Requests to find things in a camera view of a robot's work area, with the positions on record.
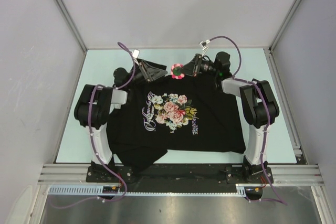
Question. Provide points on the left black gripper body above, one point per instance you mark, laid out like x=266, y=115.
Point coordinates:
x=139, y=75

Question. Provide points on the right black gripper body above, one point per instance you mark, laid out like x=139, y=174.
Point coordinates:
x=207, y=67

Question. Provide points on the pink flower brooch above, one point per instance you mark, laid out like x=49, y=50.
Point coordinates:
x=176, y=71

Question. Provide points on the black floral print t-shirt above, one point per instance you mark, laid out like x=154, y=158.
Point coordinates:
x=189, y=114

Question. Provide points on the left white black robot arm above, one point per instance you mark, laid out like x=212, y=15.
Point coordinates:
x=95, y=101

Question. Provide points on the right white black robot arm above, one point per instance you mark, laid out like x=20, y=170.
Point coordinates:
x=258, y=102

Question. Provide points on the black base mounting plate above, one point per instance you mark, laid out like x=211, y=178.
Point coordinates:
x=231, y=173

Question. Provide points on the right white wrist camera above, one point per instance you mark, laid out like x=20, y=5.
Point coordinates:
x=204, y=46

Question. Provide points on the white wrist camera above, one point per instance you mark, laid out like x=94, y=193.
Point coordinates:
x=135, y=55
x=204, y=46

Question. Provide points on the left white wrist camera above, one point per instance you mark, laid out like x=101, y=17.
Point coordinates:
x=135, y=55

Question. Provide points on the left aluminium corner post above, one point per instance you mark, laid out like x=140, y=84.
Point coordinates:
x=71, y=24

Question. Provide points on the aluminium corner post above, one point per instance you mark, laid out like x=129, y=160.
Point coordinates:
x=71, y=24
x=289, y=16

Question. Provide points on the right aluminium side rail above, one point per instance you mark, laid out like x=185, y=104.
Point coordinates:
x=285, y=108

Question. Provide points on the white slotted cable duct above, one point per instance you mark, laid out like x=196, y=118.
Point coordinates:
x=99, y=190

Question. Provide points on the aluminium front rail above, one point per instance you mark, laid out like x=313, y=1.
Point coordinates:
x=284, y=175

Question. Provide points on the right aluminium corner post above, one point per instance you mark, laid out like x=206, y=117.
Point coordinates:
x=289, y=16

